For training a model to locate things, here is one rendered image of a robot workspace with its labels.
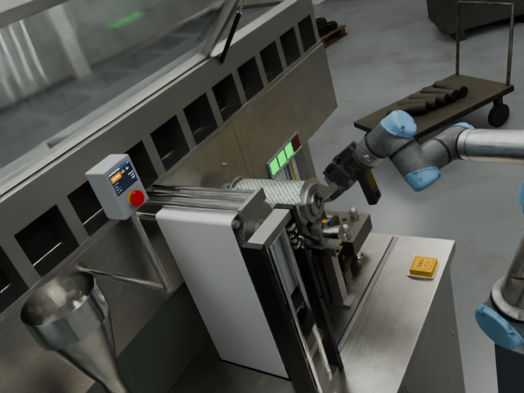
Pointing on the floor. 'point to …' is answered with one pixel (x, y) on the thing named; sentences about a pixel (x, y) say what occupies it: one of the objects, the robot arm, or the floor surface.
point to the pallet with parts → (330, 30)
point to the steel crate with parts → (470, 14)
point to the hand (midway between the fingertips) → (329, 199)
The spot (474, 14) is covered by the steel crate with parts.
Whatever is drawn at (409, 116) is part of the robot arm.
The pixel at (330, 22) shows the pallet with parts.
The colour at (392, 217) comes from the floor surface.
